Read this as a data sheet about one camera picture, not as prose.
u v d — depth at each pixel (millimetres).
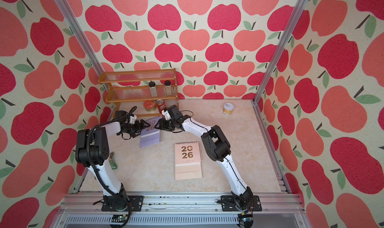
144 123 940
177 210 741
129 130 862
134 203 749
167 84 974
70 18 768
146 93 1117
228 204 733
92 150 519
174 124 798
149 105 1121
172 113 804
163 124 862
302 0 709
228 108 1108
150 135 973
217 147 594
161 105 1043
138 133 930
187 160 843
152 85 958
